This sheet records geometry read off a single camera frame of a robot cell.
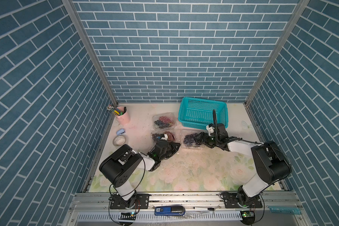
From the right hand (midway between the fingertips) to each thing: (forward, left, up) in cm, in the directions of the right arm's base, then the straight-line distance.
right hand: (198, 140), depth 93 cm
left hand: (-6, +9, +2) cm, 11 cm away
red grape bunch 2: (+2, +19, -2) cm, 19 cm away
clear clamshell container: (-3, +2, -3) cm, 4 cm away
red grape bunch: (+15, +23, 0) cm, 28 cm away
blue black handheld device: (-41, +15, +1) cm, 43 cm away
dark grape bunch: (0, +7, -1) cm, 7 cm away
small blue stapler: (+3, +56, -2) cm, 56 cm away
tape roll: (-3, +54, -4) cm, 55 cm away
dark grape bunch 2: (-2, +29, +3) cm, 29 cm away
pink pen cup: (+12, +55, +5) cm, 56 cm away
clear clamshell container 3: (-4, +23, +7) cm, 24 cm away
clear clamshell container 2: (+17, +32, +1) cm, 36 cm away
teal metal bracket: (-35, -45, -6) cm, 57 cm away
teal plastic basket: (+28, 0, -5) cm, 29 cm away
